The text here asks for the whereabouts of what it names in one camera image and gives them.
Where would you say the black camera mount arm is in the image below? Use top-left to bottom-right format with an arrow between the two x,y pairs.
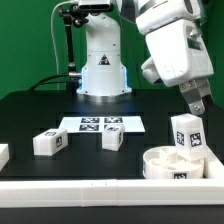
59,4 -> 88,75

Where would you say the white cable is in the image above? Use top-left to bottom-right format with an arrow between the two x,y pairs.
50,0 -> 80,91

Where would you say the black cable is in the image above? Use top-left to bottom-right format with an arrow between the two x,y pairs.
27,73 -> 82,92

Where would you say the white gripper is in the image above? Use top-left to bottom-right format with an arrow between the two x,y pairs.
141,19 -> 214,116

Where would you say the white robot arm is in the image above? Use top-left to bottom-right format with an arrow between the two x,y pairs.
78,0 -> 213,115

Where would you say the white U-shaped fence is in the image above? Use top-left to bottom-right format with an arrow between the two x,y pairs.
0,152 -> 224,208

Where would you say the white marker sheet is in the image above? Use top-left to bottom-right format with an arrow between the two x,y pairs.
59,116 -> 145,133

